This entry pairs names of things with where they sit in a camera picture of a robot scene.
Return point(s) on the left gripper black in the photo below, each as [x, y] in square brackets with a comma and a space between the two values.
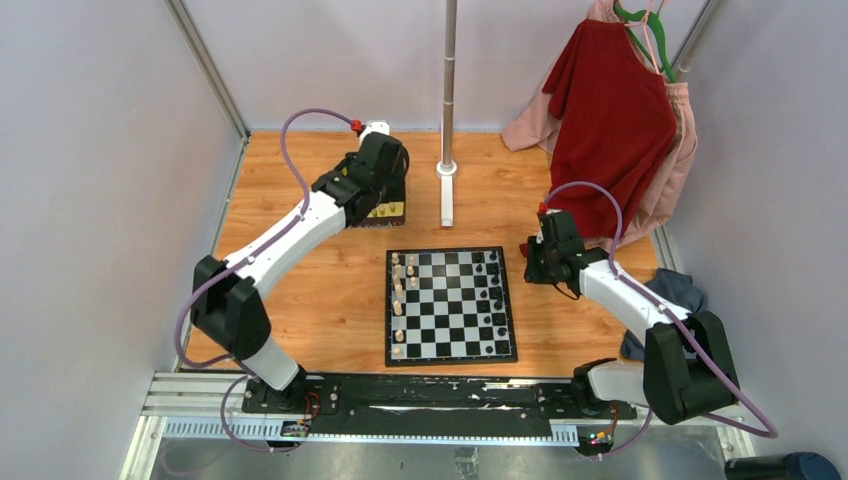
[395, 189]

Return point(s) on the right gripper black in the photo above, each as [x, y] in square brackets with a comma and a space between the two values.
[533, 274]

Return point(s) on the black white chessboard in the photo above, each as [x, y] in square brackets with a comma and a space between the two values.
[455, 316]

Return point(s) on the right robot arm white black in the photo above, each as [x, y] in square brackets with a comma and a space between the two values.
[687, 370]

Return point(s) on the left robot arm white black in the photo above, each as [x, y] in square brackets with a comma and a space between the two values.
[227, 300]

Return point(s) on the gold metal tin box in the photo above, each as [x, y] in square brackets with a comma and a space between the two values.
[391, 212]

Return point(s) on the grey blue cloth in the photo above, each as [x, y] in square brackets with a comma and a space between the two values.
[678, 288]

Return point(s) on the red shirt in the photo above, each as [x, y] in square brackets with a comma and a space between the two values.
[611, 124]

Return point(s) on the silver vertical pole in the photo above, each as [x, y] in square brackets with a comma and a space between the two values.
[447, 124]

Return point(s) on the green clothes hanger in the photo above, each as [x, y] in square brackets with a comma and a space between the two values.
[648, 34]

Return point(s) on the dark blue bottle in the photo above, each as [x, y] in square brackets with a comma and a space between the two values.
[792, 466]

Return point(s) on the white pole base bracket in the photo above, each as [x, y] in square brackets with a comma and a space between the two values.
[447, 195]

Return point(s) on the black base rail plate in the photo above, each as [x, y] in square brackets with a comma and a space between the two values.
[424, 407]

